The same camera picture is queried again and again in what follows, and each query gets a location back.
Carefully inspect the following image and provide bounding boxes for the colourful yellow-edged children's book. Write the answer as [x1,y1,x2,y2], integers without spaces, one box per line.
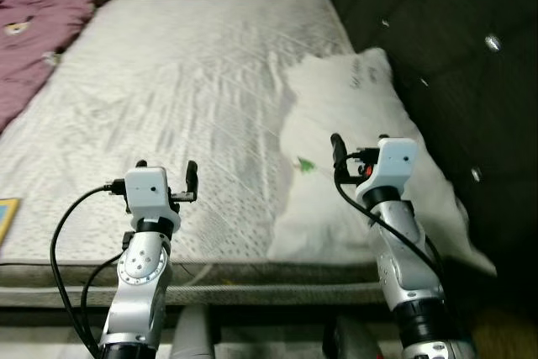
[0,198,23,251]

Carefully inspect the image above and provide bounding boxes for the white pillow with green print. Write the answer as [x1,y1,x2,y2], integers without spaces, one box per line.
[269,48,498,277]

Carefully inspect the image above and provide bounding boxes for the white quilted mattress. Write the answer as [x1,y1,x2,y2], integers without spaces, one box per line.
[0,0,497,306]

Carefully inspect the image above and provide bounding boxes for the dark tufted headboard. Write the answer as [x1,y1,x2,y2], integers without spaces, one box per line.
[330,0,538,293]

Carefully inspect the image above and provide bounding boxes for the silver left robot leg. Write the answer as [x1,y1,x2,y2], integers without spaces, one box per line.
[172,304,216,359]

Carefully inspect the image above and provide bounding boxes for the silver robot leg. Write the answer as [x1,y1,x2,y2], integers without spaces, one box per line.
[172,304,216,359]
[324,317,389,359]

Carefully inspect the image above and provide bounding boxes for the pink cartoon print blanket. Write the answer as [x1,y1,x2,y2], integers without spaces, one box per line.
[0,0,115,134]

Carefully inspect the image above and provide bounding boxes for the silver right robot leg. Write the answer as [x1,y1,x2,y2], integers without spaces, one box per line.
[324,317,389,359]

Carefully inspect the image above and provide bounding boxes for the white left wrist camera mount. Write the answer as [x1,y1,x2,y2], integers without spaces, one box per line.
[124,167,172,222]

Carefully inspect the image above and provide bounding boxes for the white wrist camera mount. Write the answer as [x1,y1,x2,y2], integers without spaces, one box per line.
[124,167,172,222]
[357,138,419,201]

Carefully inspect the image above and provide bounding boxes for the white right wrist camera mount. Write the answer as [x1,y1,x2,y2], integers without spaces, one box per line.
[357,138,419,201]

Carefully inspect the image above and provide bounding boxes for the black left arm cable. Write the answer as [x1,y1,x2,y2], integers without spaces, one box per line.
[49,182,128,356]

